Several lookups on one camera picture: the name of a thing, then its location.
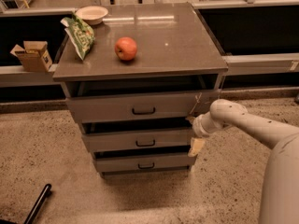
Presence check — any grey drawer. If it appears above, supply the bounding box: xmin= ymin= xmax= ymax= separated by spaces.
xmin=82 ymin=128 xmax=193 ymax=152
xmin=66 ymin=90 xmax=220 ymax=123
xmin=93 ymin=152 xmax=196 ymax=173

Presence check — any small cardboard box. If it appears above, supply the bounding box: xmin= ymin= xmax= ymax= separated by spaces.
xmin=10 ymin=41 xmax=52 ymax=72

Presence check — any grey ledge rail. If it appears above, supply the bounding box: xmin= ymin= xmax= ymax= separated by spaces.
xmin=0 ymin=53 xmax=299 ymax=88

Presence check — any grey bottom drawer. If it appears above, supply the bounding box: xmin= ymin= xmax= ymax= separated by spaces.
xmin=93 ymin=152 xmax=196 ymax=173

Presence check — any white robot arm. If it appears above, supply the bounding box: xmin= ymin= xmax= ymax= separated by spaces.
xmin=187 ymin=99 xmax=299 ymax=224

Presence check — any grey drawer cabinet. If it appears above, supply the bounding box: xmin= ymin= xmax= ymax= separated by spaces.
xmin=53 ymin=3 xmax=228 ymax=176

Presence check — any black bar on floor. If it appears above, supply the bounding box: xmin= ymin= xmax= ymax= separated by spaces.
xmin=23 ymin=183 xmax=51 ymax=224

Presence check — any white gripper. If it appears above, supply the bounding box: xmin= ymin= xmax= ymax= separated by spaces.
xmin=186 ymin=112 xmax=223 ymax=157

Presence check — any green chip bag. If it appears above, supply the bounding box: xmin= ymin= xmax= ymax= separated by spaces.
xmin=61 ymin=13 xmax=95 ymax=60

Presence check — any grey top drawer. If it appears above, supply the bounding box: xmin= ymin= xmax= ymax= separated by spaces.
xmin=66 ymin=90 xmax=220 ymax=123

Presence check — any white bowl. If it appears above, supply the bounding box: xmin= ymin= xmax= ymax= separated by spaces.
xmin=76 ymin=6 xmax=108 ymax=25

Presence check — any red apple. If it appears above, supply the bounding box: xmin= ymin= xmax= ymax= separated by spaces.
xmin=114 ymin=37 xmax=137 ymax=61

